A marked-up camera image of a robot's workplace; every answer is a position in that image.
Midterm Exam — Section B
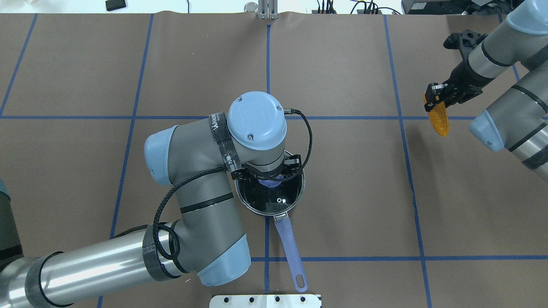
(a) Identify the aluminium frame post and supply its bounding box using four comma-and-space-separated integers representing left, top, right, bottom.
258, 0, 279, 20

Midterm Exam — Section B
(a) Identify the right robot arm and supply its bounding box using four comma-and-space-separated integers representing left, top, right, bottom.
423, 0, 548, 179

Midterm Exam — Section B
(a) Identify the blue saucepan with handle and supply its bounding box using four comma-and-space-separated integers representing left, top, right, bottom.
234, 150, 309, 293

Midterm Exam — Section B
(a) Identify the black small device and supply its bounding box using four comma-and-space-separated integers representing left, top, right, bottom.
104, 0, 127, 12

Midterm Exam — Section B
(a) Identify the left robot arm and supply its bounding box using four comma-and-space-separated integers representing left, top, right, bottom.
1, 91, 311, 308

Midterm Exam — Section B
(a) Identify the metal base plate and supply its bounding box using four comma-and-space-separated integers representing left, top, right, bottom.
209, 294, 323, 308

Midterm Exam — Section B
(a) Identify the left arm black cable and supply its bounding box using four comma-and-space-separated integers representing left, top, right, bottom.
111, 108, 314, 261

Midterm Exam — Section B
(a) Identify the glass lid purple knob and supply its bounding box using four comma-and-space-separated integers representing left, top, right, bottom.
233, 151, 305, 216

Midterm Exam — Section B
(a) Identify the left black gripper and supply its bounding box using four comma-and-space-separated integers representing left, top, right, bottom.
231, 155, 303, 183

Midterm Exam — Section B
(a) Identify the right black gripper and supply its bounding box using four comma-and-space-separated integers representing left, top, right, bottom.
423, 64, 487, 113

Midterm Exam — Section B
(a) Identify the yellow corn cob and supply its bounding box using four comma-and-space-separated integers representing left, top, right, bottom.
427, 104, 450, 137

